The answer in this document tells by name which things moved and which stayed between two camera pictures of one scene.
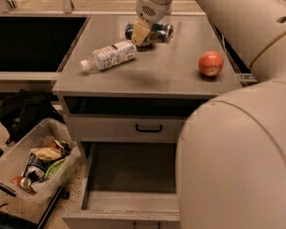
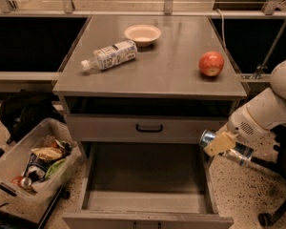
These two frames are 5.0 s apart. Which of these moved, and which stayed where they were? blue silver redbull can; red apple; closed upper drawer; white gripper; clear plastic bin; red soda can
Moved: white gripper; blue silver redbull can
Stayed: red soda can; closed upper drawer; clear plastic bin; red apple
